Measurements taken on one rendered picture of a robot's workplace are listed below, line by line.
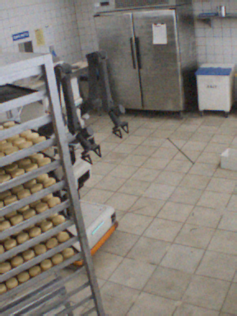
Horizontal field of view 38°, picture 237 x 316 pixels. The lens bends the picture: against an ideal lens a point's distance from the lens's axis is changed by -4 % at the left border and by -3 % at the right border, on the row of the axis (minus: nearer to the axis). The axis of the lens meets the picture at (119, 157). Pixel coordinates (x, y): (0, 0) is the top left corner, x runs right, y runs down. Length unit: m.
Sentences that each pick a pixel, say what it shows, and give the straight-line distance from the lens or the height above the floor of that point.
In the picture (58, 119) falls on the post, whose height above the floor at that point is 1.58.
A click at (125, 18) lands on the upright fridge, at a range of 5.67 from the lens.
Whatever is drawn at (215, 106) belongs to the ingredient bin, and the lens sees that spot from 5.73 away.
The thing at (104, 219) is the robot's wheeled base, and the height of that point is 0.26.
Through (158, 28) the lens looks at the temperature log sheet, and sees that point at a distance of 5.45.
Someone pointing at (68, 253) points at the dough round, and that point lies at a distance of 1.61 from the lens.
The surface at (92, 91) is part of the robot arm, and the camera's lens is 2.63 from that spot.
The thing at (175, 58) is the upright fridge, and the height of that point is 1.00.
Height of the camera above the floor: 1.97
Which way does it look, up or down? 25 degrees down
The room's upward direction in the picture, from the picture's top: 8 degrees counter-clockwise
